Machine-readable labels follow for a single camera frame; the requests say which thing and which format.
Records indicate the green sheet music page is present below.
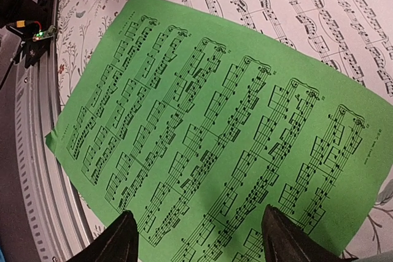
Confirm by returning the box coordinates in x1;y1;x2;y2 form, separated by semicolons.
46;0;392;261

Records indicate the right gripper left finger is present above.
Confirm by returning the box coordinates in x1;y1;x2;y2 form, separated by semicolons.
68;210;139;262

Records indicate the metal front rail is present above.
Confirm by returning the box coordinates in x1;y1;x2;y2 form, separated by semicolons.
0;0;96;262

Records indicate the white sheet music page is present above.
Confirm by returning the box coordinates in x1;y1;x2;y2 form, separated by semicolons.
181;0;392;100

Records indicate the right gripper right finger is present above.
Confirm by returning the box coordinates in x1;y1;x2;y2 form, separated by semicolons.
261;205;344;262

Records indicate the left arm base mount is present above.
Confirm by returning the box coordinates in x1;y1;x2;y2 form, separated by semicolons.
1;0;56;68

